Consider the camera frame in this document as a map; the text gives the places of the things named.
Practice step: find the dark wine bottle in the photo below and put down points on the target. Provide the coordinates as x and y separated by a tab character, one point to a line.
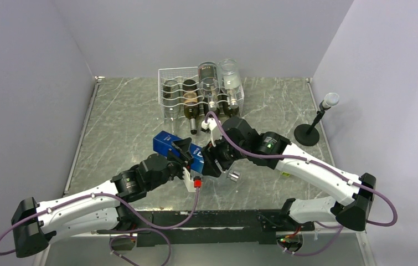
191	109
227	108
205	110

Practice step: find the clear bottle silver cap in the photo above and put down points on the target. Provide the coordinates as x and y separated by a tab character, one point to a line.
229	70
208	81

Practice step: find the blue square glass bottle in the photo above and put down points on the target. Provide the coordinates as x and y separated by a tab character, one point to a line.
196	158

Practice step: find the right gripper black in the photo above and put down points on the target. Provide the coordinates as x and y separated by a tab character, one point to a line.
211	155

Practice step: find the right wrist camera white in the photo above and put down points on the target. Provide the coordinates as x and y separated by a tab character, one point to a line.
210	126

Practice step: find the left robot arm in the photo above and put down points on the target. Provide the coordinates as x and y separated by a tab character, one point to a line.
36	225

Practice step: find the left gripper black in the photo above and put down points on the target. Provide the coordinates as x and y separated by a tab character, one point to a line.
184	145

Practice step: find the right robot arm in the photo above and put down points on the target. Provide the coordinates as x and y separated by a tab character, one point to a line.
349	197

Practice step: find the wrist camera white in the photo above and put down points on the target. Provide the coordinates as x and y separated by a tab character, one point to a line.
192	183
210	126

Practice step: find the microphone on black stand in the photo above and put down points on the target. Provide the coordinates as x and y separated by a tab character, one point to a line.
307	134

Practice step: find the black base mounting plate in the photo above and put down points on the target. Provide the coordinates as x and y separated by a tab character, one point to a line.
263	226

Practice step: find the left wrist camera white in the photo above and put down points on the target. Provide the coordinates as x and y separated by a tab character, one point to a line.
192	183

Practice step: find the dark wine bottle front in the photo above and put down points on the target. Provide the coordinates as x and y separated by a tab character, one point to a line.
191	109

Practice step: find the clear bottle silver cap front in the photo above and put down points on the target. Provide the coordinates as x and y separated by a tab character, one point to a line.
208	81

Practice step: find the clear glass bottle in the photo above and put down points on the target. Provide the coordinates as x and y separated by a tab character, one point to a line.
171	102

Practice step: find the white wire wine rack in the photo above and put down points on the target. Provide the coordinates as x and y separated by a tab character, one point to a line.
184	73

